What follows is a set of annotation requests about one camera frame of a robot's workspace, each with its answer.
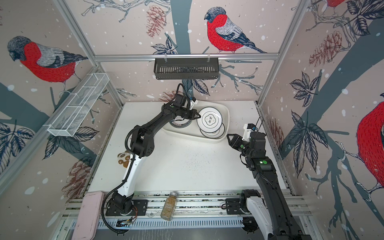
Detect white wire mesh shelf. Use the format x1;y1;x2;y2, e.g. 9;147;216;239
48;73;110;137

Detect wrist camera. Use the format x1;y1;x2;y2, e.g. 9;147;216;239
242;124;258;141
189;97;198;110

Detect spice jar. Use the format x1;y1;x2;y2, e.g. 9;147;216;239
161;192;178;221

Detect white flower plate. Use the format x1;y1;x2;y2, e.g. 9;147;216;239
197;107;223;133
200;124;226;139

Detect white plastic bin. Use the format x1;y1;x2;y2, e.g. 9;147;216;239
163;101;230;144

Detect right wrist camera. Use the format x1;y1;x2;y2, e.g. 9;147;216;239
242;124;258;141

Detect black wall basket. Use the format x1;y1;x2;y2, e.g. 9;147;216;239
154;58;220;80

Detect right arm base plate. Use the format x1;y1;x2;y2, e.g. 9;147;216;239
225;198;243;215

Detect green rim plate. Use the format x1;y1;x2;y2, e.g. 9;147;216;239
169;119;192;129

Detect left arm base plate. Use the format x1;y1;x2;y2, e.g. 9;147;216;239
106;200;149;217

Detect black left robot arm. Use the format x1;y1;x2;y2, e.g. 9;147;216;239
102;94;201;216

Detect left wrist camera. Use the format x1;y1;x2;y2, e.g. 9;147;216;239
189;97;198;110

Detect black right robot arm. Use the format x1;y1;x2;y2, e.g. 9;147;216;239
227;132;312;240

